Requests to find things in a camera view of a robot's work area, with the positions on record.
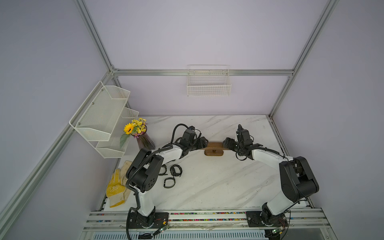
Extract black watch white markings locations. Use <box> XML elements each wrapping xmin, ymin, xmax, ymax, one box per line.
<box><xmin>170</xmin><ymin>165</ymin><xmax>183</xmax><ymax>178</ymax></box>

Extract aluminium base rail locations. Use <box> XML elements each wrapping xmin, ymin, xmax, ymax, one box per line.
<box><xmin>80</xmin><ymin>208</ymin><xmax>337</xmax><ymax>240</ymax></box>

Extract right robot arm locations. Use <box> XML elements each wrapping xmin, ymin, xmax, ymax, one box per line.
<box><xmin>223</xmin><ymin>125</ymin><xmax>320</xmax><ymax>227</ymax></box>

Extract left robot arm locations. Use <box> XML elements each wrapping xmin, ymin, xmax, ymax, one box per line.
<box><xmin>126</xmin><ymin>124</ymin><xmax>209</xmax><ymax>240</ymax></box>

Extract white wire wall basket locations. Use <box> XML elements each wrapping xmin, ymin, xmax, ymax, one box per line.
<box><xmin>187</xmin><ymin>65</ymin><xmax>232</xmax><ymax>97</ymax></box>

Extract wooden watch stand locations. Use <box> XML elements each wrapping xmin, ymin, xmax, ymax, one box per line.
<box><xmin>204</xmin><ymin>142</ymin><xmax>225</xmax><ymax>157</ymax></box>

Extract yellow sunflower bouquet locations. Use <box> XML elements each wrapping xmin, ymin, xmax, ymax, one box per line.
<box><xmin>119</xmin><ymin>118</ymin><xmax>148</xmax><ymax>148</ymax></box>

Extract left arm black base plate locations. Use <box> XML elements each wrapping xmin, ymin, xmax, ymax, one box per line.
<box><xmin>127</xmin><ymin>212</ymin><xmax>170</xmax><ymax>229</ymax></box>

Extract white two-tier mesh shelf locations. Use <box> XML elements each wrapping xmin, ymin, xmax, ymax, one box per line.
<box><xmin>69</xmin><ymin>82</ymin><xmax>139</xmax><ymax>159</ymax></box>

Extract purple glass vase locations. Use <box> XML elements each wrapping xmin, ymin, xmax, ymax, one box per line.
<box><xmin>137</xmin><ymin>133</ymin><xmax>156</xmax><ymax>150</ymax></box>

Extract thin black silver-face watch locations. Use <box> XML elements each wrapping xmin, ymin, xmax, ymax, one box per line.
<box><xmin>163</xmin><ymin>177</ymin><xmax>176</xmax><ymax>189</ymax></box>

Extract black rugged strap watch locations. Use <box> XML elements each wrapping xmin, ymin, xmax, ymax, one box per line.
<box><xmin>159</xmin><ymin>165</ymin><xmax>168</xmax><ymax>176</ymax></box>

